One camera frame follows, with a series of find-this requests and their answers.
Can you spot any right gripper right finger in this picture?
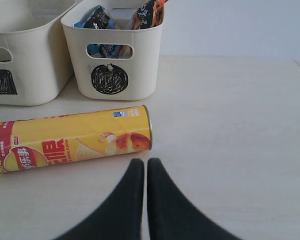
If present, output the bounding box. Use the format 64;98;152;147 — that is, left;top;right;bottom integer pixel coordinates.
147;158;239;240

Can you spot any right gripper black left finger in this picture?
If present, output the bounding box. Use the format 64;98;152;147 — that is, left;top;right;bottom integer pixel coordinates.
57;158;145;240

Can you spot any yellow Lays chips can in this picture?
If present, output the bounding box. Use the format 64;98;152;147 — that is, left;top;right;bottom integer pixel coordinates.
0;105;153;174

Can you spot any blue snack bag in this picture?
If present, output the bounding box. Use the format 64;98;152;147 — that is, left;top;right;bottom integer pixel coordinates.
74;5;123;59

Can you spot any orange noodle packet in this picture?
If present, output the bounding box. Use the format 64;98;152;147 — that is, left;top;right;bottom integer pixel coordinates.
125;0;167;30

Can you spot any cream right plastic bin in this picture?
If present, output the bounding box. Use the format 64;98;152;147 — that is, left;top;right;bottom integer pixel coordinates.
61;0;164;101

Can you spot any cream plastic bin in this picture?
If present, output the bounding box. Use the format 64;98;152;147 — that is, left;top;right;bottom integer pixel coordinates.
0;0;76;106
61;0;164;101

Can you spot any cream middle plastic bin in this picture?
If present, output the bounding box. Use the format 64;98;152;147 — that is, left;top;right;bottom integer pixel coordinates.
0;0;76;106

